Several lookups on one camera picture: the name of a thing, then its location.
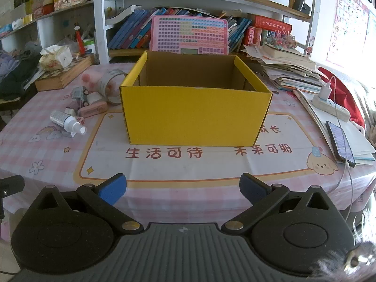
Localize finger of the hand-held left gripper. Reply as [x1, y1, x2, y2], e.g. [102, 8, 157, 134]
[0, 175, 25, 198]

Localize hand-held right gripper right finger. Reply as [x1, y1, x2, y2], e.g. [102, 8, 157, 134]
[221, 173, 338, 236]

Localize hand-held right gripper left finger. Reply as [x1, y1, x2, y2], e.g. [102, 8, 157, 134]
[31, 174, 144, 237]

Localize small pink case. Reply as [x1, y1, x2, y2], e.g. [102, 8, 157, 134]
[78, 101, 108, 118]

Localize clear spray bottle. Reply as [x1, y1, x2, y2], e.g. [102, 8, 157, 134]
[50, 110, 88, 136]

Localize yellow cardboard box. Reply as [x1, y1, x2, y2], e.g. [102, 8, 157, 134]
[119, 51, 274, 147]

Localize clear tape roll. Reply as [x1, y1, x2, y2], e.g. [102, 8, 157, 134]
[101, 69, 128, 105]

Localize grey toy car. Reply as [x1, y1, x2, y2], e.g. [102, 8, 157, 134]
[71, 86, 90, 108]

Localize pink plush toy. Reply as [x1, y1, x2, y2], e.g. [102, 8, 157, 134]
[81, 71, 103, 90]

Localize black smartphone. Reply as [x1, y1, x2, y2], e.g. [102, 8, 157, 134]
[325, 120, 356, 168]

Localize white power strip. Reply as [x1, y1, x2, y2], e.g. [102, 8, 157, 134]
[311, 95, 351, 121]

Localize pile of clothes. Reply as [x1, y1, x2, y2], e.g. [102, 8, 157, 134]
[0, 43, 42, 100]

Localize white papers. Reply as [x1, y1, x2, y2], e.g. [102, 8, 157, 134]
[294, 90, 376, 165]

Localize wooden chess box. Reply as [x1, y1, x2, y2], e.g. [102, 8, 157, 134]
[35, 55, 95, 91]

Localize white charger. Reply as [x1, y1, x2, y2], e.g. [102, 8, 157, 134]
[319, 84, 334, 100]

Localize stack of papers and books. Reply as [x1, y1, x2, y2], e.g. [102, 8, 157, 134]
[242, 43, 324, 94]

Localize floral tissue box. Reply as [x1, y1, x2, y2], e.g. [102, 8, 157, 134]
[39, 45, 73, 71]

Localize white pen holder green label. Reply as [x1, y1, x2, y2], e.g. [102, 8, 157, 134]
[82, 38, 96, 55]

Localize red bottle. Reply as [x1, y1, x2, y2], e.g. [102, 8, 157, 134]
[75, 26, 86, 55]

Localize colourful figurine display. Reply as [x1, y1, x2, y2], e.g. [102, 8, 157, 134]
[266, 32, 296, 49]

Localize row of slim books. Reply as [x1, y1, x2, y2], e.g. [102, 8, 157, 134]
[226, 16, 253, 53]

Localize row of blue books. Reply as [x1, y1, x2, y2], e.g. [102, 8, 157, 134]
[107, 7, 156, 50]

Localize red book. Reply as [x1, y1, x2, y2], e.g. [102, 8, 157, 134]
[255, 15, 293, 34]

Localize white shelf unit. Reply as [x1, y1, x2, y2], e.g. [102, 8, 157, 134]
[0, 0, 321, 65]

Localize pink keyboard learning toy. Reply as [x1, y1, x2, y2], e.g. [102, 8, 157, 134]
[149, 15, 230, 56]

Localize alphabet wall poster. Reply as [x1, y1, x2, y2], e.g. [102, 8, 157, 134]
[327, 0, 371, 65]

